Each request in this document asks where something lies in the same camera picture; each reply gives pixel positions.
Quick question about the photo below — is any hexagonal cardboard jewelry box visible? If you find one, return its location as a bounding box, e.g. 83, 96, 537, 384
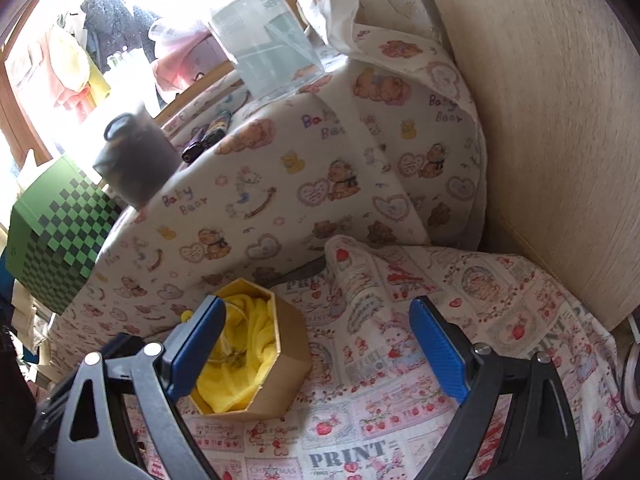
191, 278, 311, 422

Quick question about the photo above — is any print patterned bed sheet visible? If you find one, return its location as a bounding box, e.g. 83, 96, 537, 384
124, 234, 634, 480

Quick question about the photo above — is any yellow cloth in box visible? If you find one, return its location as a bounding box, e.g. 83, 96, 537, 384
196, 294, 278, 414

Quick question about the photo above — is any clear container with dark contents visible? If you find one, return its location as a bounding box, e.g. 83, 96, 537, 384
92, 105, 182, 209

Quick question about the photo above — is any dark purple pen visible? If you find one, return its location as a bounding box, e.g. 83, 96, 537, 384
181, 110, 232, 165

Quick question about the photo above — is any baby bear patterned cloth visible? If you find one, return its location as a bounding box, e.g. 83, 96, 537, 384
48, 26, 486, 374

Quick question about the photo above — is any clear spray bottle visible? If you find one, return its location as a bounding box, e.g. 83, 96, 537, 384
203, 0, 323, 100

